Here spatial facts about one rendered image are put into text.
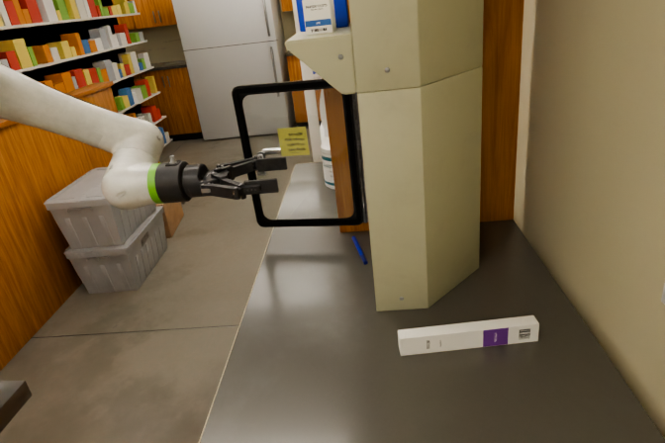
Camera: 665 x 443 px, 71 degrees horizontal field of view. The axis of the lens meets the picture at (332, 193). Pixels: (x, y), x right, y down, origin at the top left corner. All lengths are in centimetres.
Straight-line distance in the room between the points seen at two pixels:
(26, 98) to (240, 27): 480
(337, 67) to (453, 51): 22
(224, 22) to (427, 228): 516
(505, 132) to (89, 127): 101
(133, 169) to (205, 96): 502
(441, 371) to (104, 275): 260
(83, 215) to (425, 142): 247
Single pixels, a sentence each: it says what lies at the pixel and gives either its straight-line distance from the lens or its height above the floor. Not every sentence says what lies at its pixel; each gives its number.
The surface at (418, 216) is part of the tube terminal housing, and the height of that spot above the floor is 116.
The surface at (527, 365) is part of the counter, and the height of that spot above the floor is 94.
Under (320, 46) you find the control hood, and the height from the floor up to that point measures 149.
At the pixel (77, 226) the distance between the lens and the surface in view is 313.
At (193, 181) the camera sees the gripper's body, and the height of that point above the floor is 124.
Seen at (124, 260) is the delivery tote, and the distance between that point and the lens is 311.
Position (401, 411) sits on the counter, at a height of 94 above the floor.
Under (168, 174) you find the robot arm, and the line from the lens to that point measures 107.
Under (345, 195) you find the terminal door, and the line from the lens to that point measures 123.
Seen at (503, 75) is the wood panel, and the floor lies 134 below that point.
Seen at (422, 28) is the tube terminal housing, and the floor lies 151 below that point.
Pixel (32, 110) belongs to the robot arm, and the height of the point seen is 142.
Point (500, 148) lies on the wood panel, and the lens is 130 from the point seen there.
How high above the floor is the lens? 157
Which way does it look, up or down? 23 degrees down
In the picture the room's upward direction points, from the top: 7 degrees counter-clockwise
